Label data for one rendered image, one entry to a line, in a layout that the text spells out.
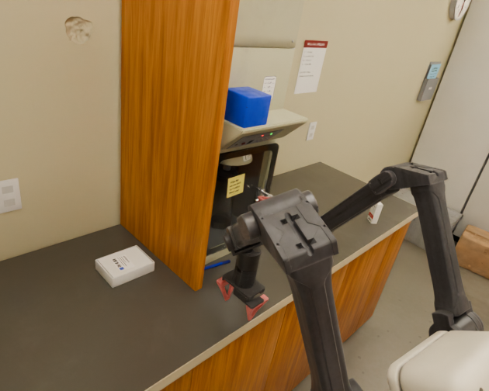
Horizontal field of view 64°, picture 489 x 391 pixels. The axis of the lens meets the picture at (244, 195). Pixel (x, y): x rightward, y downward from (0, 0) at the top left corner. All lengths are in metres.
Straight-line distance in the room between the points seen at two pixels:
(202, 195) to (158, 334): 0.43
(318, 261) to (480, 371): 0.36
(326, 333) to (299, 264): 0.13
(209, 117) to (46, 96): 0.55
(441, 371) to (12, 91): 1.26
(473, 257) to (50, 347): 3.39
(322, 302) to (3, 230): 1.19
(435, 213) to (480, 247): 2.91
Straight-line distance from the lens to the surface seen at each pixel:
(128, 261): 1.42
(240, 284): 1.02
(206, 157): 1.12
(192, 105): 1.14
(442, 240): 0.99
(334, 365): 0.64
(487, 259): 3.91
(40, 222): 1.56
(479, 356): 0.80
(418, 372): 0.77
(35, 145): 1.43
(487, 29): 4.02
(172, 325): 1.26
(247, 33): 1.20
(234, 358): 1.45
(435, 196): 0.97
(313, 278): 0.53
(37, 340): 1.26
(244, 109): 1.12
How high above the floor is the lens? 1.86
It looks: 28 degrees down
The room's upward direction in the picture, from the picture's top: 10 degrees clockwise
